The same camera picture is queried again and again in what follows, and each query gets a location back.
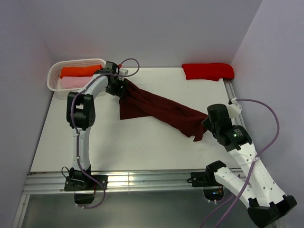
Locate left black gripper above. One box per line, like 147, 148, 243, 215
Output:
105, 76, 128, 99

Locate dark red t-shirt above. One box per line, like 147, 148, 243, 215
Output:
119, 80, 208, 142

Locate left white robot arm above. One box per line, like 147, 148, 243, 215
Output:
66, 62, 128, 191

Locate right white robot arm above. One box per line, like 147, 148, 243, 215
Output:
203, 103, 297, 228

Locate orange rolled t-shirt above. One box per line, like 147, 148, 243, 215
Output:
59, 65, 103, 79

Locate pink rolled t-shirt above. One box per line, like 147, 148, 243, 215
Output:
60, 76, 93, 89

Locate bright red folded t-shirt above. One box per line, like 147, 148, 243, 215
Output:
182, 63, 235, 81

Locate white plastic basket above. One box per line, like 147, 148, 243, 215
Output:
47, 58, 106, 95

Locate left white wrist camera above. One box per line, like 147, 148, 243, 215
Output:
118, 68, 129, 76

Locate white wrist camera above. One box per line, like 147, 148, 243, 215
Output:
118, 68, 129, 76
227, 97, 242, 119

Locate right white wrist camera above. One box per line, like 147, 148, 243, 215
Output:
227, 97, 242, 119

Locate aluminium side rail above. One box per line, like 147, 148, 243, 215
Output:
224, 79, 253, 152

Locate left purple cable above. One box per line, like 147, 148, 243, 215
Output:
60, 58, 141, 210

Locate purple cable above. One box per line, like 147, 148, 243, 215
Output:
60, 58, 141, 210
199, 97, 281, 228

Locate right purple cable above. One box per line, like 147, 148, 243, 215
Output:
199, 97, 281, 228

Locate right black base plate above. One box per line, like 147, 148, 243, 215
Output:
186, 169, 220, 188

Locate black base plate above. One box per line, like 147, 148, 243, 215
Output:
186, 169, 220, 188
64, 175, 108, 191

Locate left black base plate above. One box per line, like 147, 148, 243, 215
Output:
64, 175, 108, 191

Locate aluminium front rail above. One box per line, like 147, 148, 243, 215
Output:
21, 169, 204, 195

